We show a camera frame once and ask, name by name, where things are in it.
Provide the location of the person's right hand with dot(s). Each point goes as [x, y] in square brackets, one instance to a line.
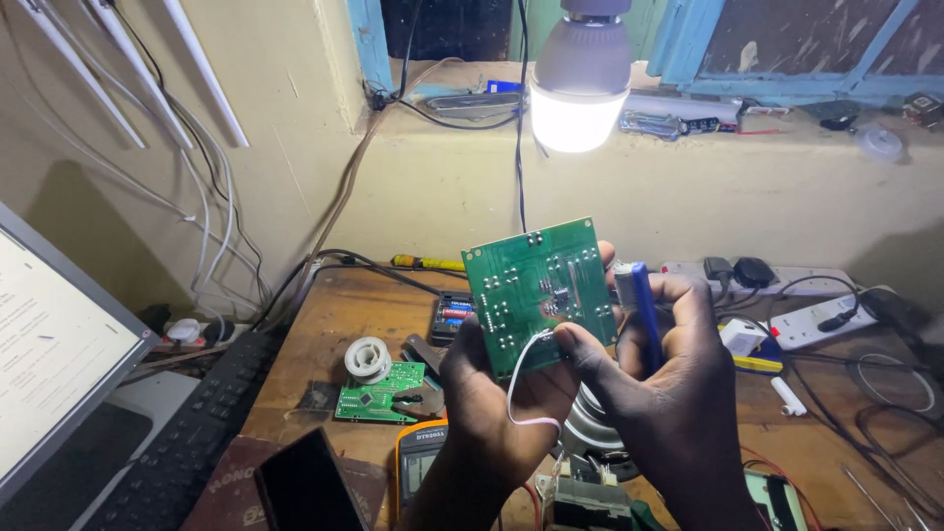
[678, 391]

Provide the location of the person's left hand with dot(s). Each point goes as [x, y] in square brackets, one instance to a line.
[509, 413]

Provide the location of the blue toothbrush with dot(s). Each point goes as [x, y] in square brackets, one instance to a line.
[647, 317]

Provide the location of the large green circuit board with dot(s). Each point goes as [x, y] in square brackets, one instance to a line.
[538, 291]

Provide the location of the white charger cube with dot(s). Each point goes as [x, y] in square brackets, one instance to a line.
[741, 338]

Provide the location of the yellow and blue box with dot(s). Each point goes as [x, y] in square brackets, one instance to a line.
[759, 364]

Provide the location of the metal pliers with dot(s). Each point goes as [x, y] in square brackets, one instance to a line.
[424, 383]

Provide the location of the silver round metal part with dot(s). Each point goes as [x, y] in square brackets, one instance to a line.
[597, 435]

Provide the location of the orange digital multimeter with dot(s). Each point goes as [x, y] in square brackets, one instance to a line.
[417, 461]

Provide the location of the white plastic cylinder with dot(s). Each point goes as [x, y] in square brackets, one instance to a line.
[787, 396]

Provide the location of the black battery holder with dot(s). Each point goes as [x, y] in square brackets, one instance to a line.
[451, 317]

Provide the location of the metal transformer block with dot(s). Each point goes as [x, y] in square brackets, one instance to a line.
[582, 501]

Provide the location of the small black plug adapter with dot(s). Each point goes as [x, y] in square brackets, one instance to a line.
[718, 269]

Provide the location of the small green circuit board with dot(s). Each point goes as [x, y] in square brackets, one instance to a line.
[376, 394]

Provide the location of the large black plug adapter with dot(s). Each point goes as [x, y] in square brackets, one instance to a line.
[754, 273]

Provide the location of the white green device casing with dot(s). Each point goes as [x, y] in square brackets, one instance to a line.
[778, 501]

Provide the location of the white solder spool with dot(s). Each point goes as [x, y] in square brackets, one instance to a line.
[367, 359]

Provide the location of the short white power strip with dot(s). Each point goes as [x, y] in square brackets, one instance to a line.
[818, 332]

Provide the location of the long white power strip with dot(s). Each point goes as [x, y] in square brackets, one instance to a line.
[796, 279]

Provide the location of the black smartphone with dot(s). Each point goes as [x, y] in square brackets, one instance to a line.
[310, 483]

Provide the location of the silver metal tool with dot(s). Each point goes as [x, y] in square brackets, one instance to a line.
[656, 124]

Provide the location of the grey flat oval device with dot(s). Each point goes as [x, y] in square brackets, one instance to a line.
[472, 103]

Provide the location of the clear round plastic lid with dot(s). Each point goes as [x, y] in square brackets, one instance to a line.
[879, 142]

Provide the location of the lit white LED bulb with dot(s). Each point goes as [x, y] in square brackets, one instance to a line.
[581, 81]

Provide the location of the black keyboard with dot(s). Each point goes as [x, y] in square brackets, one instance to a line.
[184, 442]

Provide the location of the blue window shutter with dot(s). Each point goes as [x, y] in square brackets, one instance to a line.
[804, 40]

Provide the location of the grey computer monitor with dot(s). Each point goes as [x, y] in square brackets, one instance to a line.
[51, 354]

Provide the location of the wall socket strip with plugs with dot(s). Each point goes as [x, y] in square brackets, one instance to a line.
[188, 330]

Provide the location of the blue window frame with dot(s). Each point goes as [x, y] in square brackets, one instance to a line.
[369, 44]

